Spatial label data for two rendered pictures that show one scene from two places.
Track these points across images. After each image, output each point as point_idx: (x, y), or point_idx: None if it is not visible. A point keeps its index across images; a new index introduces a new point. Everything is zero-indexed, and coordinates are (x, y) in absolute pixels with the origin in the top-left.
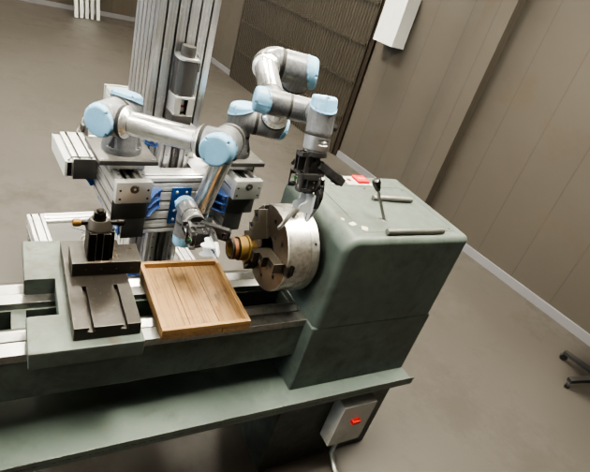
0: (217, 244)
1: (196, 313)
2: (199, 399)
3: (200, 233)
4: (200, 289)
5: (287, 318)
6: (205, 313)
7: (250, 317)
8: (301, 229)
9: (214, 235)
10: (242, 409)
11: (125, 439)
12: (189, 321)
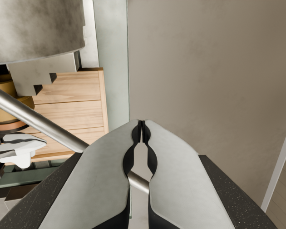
0: (22, 149)
1: (81, 119)
2: (104, 74)
3: None
4: (37, 108)
5: (86, 1)
6: (81, 111)
7: (82, 57)
8: None
9: None
10: (119, 44)
11: (125, 121)
12: (93, 127)
